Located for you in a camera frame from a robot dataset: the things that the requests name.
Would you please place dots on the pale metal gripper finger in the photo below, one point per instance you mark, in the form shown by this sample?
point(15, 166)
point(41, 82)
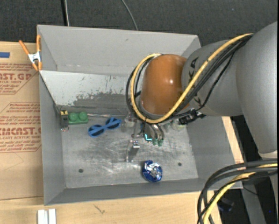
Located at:
point(128, 125)
point(132, 151)

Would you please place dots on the blue sunglasses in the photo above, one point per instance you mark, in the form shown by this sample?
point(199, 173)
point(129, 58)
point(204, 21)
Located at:
point(103, 127)

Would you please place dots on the blue and white crumpled packet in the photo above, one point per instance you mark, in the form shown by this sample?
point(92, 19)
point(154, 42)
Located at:
point(152, 171)

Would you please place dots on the grey metal bin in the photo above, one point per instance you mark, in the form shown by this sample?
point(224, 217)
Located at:
point(102, 153)

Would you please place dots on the green toy block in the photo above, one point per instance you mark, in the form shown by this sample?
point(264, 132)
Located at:
point(78, 118)

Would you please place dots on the black and yellow small block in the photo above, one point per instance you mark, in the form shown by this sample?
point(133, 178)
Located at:
point(64, 119)

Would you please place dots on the brown cardboard board, red print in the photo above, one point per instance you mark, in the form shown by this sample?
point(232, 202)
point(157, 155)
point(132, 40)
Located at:
point(17, 115)

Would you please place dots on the black cylinder on white bracket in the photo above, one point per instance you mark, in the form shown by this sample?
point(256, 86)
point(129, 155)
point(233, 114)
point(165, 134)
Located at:
point(188, 120)

